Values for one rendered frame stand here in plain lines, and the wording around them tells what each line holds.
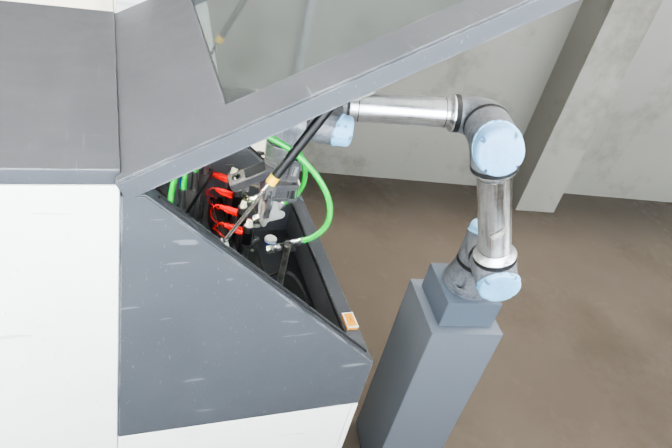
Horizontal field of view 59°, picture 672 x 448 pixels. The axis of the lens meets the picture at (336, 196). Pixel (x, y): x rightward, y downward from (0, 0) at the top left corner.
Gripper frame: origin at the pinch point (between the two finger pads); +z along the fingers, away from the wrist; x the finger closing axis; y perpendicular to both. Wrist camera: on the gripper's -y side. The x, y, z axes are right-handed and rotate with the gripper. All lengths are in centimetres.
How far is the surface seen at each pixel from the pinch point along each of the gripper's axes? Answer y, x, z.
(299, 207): 20.3, 27.1, 16.4
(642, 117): 310, 162, 48
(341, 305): 20.7, -16.0, 16.3
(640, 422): 190, -15, 114
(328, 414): 15, -35, 35
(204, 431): -16, -35, 34
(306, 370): 5.7, -35.1, 16.2
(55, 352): -46, -35, 1
